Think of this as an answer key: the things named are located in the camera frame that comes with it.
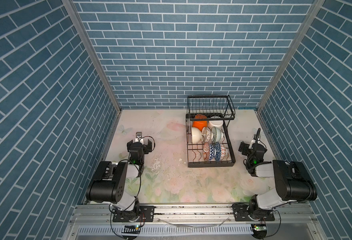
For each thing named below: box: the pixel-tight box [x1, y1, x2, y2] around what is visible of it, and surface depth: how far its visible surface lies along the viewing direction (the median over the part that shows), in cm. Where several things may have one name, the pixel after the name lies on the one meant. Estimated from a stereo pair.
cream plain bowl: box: [191, 127, 202, 144], surface depth 96 cm
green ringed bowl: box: [211, 126, 222, 143], surface depth 97 cm
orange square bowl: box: [192, 114, 208, 132], surface depth 104 cm
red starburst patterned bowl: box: [201, 126, 212, 143], surface depth 96 cm
